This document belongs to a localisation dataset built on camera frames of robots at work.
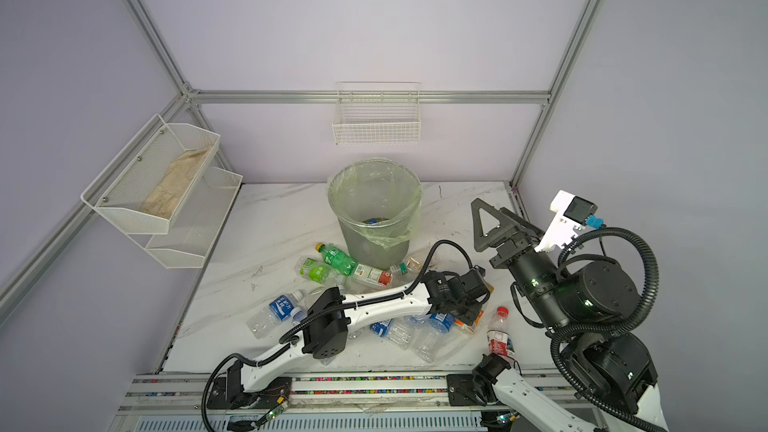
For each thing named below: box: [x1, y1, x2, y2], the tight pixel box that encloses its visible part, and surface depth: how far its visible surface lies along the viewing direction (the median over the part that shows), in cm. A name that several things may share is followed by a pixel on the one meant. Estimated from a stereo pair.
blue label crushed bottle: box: [370, 317, 413, 350], surface depth 81 cm
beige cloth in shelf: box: [141, 146, 210, 219], surface depth 81 cm
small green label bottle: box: [294, 257, 340, 286], surface depth 93 cm
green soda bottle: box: [315, 242, 360, 277], surface depth 95 cm
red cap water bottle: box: [487, 306, 516, 355], surface depth 80 cm
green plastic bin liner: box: [327, 157, 423, 249], surface depth 89 cm
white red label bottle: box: [352, 264, 393, 287], surface depth 90 cm
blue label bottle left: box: [246, 290, 303, 340], surface depth 84 cm
